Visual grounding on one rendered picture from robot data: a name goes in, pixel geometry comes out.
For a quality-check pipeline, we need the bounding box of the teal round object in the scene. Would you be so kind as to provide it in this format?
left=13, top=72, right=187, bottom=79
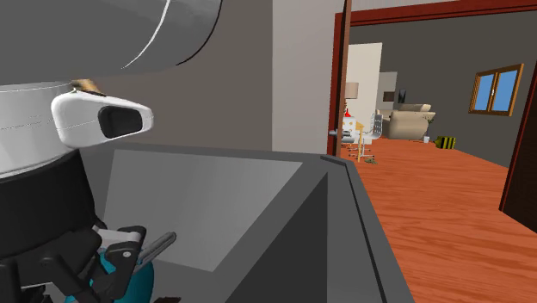
left=62, top=247, right=156, bottom=303

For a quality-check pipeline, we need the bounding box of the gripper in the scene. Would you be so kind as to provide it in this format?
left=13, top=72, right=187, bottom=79
left=0, top=150, right=148, bottom=303

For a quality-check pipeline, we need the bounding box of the red-brown door with handle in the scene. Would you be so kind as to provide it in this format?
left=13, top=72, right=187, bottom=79
left=326, top=0, right=353, bottom=158

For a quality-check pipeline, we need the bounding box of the beige sofa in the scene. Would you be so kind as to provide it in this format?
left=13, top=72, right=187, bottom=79
left=375, top=102, right=436, bottom=141

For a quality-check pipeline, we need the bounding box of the floor lamp with beige shade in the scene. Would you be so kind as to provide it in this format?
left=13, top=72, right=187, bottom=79
left=344, top=81, right=361, bottom=120

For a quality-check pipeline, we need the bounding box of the wooden framed window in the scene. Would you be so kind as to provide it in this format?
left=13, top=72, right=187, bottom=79
left=467, top=63, right=525, bottom=118

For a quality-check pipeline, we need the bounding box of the grey sink basin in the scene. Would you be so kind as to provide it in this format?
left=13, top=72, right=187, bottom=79
left=79, top=140, right=417, bottom=303

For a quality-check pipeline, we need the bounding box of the white swivel chair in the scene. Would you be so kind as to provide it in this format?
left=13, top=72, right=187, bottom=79
left=359, top=112, right=384, bottom=158

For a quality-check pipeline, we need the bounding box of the grey handled tool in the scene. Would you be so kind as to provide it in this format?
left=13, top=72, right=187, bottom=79
left=137, top=231, right=177, bottom=264

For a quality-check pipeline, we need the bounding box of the dark brown door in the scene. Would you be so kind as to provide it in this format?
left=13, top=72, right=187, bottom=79
left=498, top=61, right=537, bottom=234

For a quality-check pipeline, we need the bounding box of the small potted plant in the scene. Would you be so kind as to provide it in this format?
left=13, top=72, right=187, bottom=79
left=422, top=114, right=435, bottom=144

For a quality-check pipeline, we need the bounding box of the yellow black striped object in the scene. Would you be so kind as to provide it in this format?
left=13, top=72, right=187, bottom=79
left=433, top=135, right=458, bottom=151

